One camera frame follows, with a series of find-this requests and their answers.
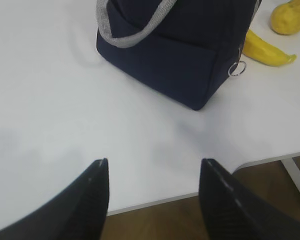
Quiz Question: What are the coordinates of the yellow banana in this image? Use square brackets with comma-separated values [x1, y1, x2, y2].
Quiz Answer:
[242, 29, 297, 67]

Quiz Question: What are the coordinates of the navy blue lunch bag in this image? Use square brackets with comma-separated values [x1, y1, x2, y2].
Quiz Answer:
[95, 0, 261, 111]

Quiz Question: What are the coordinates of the white table leg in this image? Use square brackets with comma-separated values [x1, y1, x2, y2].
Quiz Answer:
[281, 158, 300, 193]

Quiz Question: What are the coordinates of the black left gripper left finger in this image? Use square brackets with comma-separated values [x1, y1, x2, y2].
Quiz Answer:
[0, 158, 109, 240]

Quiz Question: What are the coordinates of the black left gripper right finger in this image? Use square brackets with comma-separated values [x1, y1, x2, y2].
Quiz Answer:
[198, 158, 300, 240]

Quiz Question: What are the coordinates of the yellow pear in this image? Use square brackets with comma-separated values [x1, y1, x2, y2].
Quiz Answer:
[270, 0, 300, 36]

